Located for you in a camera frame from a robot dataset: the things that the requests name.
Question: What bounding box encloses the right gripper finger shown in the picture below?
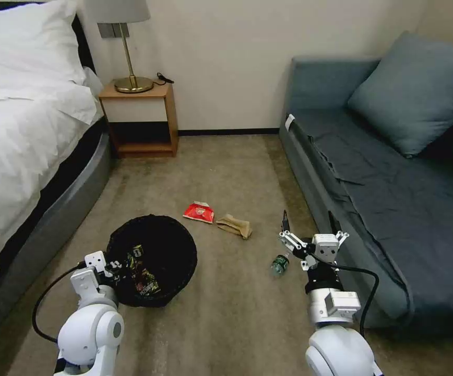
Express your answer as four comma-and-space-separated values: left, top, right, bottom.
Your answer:
328, 210, 350, 248
278, 209, 310, 256

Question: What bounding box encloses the black wicker trash bin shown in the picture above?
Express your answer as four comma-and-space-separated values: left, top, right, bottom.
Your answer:
106, 214, 197, 308

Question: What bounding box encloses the dark printed snack wrapper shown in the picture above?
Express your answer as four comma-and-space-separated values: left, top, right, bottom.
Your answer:
127, 244, 146, 275

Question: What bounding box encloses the dark snack wrapper with lettering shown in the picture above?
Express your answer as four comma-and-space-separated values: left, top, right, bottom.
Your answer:
132, 268, 161, 297

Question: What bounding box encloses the green plastic bottle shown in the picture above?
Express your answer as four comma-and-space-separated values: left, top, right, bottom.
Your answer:
270, 253, 291, 276

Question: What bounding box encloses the crumpled brown paper bag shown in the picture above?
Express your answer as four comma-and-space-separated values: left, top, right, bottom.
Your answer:
215, 213, 253, 240

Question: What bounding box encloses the blue-grey sofa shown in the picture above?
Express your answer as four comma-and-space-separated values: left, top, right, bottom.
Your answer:
278, 56, 453, 331

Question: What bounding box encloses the red snack packet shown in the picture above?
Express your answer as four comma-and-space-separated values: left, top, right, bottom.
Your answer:
182, 201, 215, 224

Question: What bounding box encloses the wooden nightstand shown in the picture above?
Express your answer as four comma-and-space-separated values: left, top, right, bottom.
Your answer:
98, 79, 179, 159

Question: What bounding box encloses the blue sofa cushion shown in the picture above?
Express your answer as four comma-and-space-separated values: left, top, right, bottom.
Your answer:
347, 31, 453, 158

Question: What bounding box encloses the white duvet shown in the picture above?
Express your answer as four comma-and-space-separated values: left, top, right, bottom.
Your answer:
0, 76, 105, 295

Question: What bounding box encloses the small white pillow corner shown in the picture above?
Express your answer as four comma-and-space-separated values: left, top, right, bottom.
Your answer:
82, 65, 104, 97

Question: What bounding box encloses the black headboard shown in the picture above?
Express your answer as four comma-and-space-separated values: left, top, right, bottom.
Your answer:
71, 13, 97, 76

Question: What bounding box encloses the brass table lamp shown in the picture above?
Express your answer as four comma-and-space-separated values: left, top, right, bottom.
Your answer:
91, 0, 155, 95

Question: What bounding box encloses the white bed pillow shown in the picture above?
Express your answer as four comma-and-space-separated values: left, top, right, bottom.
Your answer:
0, 0, 88, 101

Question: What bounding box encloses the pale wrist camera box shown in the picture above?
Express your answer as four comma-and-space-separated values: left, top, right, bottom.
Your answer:
84, 250, 107, 272
313, 233, 339, 262

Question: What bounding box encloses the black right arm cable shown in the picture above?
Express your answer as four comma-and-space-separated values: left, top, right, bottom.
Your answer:
307, 251, 380, 338

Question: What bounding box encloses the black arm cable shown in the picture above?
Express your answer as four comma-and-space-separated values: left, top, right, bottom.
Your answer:
32, 264, 91, 344
307, 251, 380, 338

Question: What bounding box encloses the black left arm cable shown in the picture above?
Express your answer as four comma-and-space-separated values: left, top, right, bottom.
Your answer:
32, 264, 91, 344

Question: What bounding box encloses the grey wall switch plate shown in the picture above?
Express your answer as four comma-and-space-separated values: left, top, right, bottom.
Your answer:
97, 21, 131, 39

